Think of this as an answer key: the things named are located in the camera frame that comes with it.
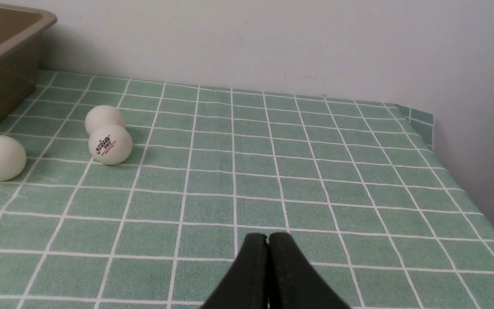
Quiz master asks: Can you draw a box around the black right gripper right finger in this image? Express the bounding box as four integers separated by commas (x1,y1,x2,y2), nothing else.
268,233,349,309

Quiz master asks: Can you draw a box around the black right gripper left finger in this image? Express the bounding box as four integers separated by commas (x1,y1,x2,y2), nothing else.
202,233,268,309

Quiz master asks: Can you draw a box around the white ball with logo right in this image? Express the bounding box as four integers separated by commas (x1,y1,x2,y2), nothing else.
88,124,133,166

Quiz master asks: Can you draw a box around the olive green plastic bin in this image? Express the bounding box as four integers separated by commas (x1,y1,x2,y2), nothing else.
0,4,57,122

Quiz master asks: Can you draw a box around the green checked tablecloth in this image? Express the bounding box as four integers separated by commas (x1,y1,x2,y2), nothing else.
0,71,494,309

